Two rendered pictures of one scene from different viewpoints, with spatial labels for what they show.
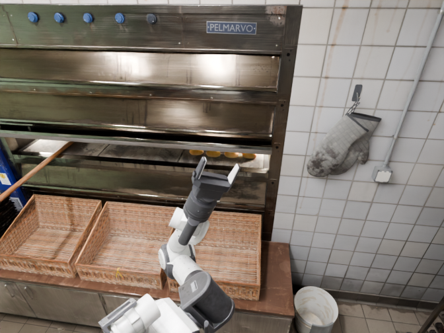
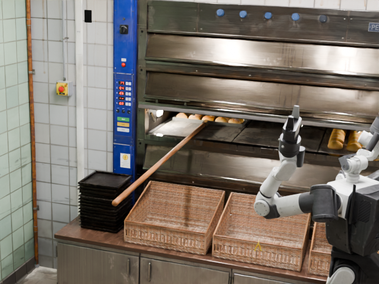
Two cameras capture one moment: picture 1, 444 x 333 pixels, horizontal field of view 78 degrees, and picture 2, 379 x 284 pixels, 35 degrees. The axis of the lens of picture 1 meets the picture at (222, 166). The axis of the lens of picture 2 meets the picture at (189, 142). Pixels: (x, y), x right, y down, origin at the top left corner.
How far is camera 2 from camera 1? 2.40 m
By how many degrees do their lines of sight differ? 19
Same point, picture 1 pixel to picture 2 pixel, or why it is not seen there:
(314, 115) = not seen: outside the picture
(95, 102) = (250, 84)
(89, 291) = (222, 266)
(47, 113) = (201, 93)
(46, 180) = (170, 165)
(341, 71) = not seen: outside the picture
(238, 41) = not seen: outside the picture
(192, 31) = (355, 29)
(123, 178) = (255, 166)
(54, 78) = (221, 61)
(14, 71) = (186, 54)
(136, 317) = (357, 159)
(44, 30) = (225, 22)
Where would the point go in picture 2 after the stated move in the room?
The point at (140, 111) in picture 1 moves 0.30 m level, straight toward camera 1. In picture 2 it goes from (293, 95) to (308, 105)
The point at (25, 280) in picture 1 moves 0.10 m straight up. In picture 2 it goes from (155, 252) to (155, 237)
